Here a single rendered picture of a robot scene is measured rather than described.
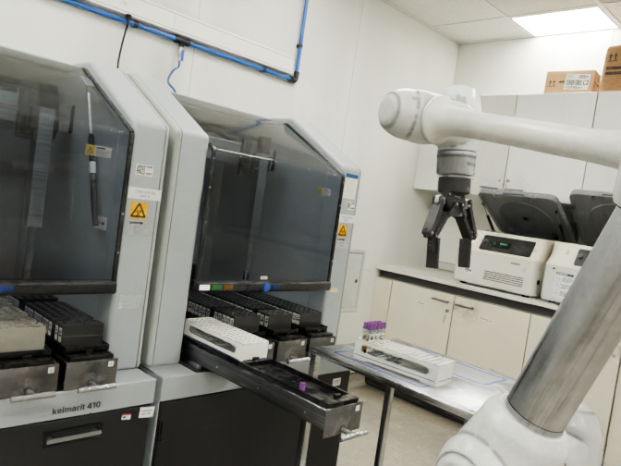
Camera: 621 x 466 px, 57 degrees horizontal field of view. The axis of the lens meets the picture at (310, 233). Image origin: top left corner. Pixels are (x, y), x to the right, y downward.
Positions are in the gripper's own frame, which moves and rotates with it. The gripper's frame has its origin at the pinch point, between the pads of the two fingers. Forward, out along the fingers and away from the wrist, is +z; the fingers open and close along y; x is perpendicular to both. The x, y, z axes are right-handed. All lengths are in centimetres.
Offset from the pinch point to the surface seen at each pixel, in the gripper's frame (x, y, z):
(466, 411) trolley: -0.9, 11.3, 37.4
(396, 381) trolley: 21.9, 12.6, 35.6
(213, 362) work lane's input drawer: 62, -22, 35
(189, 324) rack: 78, -20, 27
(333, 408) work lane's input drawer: 17.1, -18.2, 36.2
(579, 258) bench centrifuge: 53, 218, 3
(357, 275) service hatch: 192, 189, 29
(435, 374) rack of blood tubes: 14.3, 20.2, 32.7
